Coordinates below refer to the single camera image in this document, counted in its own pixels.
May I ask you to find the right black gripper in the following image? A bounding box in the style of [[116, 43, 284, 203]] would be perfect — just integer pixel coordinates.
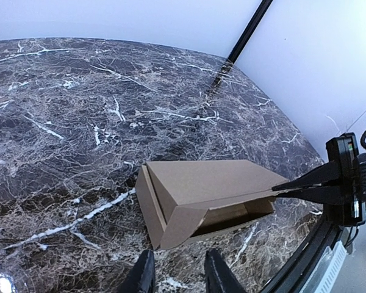
[[271, 132, 366, 226]]

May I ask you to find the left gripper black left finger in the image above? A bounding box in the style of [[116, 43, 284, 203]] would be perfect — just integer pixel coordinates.
[[117, 250, 156, 293]]

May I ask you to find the white slotted cable duct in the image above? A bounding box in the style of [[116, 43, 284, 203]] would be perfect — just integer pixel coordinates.
[[316, 241, 347, 293]]

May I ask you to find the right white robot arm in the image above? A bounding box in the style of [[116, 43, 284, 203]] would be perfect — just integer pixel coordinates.
[[271, 130, 366, 227]]

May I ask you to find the brown cardboard box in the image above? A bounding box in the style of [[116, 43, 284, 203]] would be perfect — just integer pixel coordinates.
[[135, 160, 287, 250]]

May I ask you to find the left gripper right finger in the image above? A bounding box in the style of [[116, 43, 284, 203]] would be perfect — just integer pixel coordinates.
[[204, 248, 246, 293]]

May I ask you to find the right black frame post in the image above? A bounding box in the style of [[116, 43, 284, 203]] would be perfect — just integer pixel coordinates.
[[227, 0, 273, 63]]

